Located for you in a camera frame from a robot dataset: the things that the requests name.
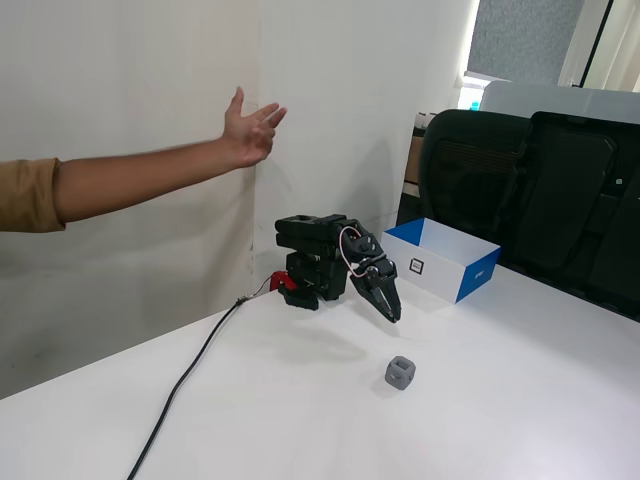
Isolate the blue and white cardboard box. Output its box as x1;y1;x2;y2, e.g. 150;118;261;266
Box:
382;217;503;305

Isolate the black power cable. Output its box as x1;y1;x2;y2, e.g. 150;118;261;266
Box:
124;279;274;480

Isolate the forearm with brown sleeve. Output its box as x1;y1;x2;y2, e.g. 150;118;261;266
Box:
0;134;236;234

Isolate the gray block with cutouts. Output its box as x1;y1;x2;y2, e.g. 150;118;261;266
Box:
384;354;420;391

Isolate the brown cardboard box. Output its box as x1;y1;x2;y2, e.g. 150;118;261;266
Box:
402;112;427;199

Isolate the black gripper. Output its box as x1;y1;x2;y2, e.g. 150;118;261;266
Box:
349;252;402;324

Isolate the red clamp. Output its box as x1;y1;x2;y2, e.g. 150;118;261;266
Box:
269;269;299;292

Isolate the black mesh office chair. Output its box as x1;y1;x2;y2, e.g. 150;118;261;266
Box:
418;108;531;266

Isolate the bare person hand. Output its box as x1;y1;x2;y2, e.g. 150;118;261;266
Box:
219;87;289;169

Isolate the black plastic-backed office chair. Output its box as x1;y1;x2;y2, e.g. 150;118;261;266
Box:
499;110;640;321

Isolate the gray window blind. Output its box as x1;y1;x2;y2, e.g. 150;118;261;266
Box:
467;0;586;84

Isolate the white partition panel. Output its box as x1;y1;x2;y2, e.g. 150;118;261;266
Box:
482;81;640;126

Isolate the white servo wire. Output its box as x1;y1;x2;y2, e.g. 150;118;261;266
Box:
337;226;386;277

